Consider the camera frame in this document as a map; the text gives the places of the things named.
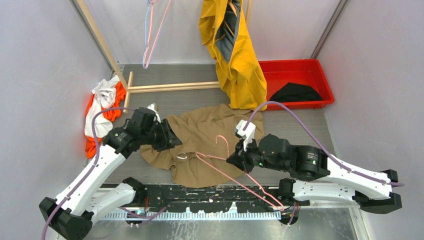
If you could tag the orange cloth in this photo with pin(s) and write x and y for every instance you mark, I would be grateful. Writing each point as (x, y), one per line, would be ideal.
(90, 147)

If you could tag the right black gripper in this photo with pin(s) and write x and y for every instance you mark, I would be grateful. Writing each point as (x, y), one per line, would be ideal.
(239, 157)

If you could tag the white cloth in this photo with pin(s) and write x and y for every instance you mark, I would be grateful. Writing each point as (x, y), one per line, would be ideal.
(104, 96)

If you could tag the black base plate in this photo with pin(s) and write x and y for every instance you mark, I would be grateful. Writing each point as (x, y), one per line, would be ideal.
(214, 199)

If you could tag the tan brown garment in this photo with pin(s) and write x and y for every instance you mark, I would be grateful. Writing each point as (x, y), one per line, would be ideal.
(207, 136)

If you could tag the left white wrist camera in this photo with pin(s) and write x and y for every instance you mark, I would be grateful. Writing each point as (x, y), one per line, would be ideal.
(153, 107)

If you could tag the aluminium rail frame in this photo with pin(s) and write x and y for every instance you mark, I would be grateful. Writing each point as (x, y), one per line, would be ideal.
(138, 216)

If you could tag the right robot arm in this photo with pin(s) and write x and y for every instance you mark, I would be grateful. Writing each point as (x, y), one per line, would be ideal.
(314, 175)

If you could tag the black garment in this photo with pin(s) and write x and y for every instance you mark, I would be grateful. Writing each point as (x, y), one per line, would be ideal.
(294, 92)

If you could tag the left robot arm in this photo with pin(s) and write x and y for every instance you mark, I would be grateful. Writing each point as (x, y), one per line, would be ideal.
(74, 211)

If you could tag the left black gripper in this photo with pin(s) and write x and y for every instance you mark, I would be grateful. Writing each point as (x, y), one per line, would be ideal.
(169, 139)

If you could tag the yellow pleated skirt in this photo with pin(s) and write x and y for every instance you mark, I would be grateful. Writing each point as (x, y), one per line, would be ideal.
(235, 56)

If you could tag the wooden clothes rack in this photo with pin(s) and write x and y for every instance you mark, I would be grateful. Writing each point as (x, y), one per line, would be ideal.
(165, 87)

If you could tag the red plastic bin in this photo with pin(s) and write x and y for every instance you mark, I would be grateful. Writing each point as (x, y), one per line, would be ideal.
(308, 72)

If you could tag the blue wire hanger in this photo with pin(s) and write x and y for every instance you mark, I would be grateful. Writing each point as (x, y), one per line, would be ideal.
(148, 26)

